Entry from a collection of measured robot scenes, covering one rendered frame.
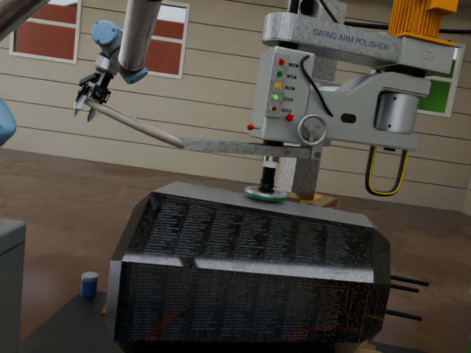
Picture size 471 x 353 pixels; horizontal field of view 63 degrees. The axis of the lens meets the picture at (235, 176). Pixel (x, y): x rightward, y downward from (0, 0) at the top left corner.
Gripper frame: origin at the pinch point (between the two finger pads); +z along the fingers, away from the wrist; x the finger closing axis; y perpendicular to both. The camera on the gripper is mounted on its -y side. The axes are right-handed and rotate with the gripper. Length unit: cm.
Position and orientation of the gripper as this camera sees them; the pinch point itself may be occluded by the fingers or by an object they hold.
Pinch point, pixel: (81, 115)
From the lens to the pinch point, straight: 169.5
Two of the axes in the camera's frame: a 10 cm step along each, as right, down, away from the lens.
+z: -4.4, 9.0, 0.5
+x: 6.2, 2.6, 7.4
